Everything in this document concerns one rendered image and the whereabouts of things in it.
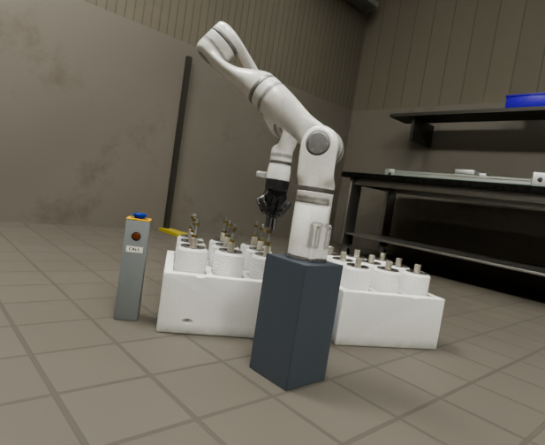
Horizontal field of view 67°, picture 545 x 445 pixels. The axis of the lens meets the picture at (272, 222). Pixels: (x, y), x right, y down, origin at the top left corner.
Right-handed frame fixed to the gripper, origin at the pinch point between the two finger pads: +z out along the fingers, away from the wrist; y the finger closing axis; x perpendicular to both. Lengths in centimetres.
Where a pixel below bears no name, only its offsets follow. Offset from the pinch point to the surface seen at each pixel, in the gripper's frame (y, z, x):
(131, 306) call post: -37, 32, 13
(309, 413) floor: -13, 36, -48
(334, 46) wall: 215, -187, 274
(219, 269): -15.0, 16.1, 1.2
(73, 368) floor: -55, 36, -17
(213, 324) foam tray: -16.1, 32.1, -2.7
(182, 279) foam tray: -26.5, 19.4, 0.8
